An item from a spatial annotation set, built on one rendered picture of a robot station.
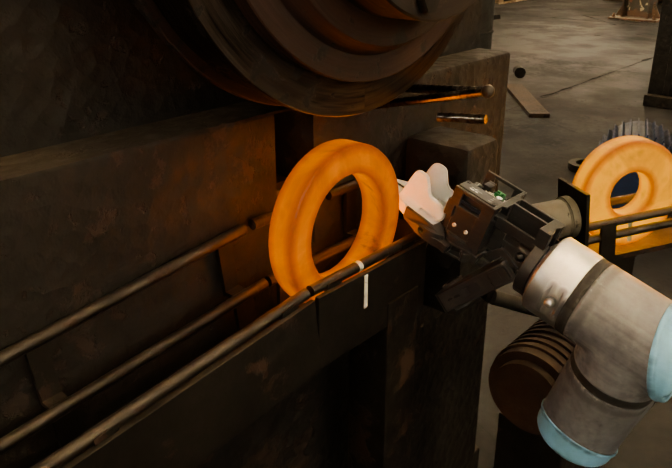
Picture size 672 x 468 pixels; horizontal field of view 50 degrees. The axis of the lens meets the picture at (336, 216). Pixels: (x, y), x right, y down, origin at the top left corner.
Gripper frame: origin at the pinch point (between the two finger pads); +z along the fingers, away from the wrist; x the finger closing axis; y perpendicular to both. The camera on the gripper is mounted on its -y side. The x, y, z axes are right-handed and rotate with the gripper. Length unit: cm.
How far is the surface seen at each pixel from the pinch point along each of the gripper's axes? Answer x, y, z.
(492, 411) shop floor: -61, -76, -9
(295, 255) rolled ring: 21.1, 0.8, -3.2
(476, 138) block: -11.6, 5.8, -2.1
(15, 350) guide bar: 46.6, -2.8, 2.8
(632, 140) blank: -30.3, 8.2, -15.1
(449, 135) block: -10.5, 4.8, 1.1
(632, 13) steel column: -837, -149, 237
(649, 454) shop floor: -71, -66, -40
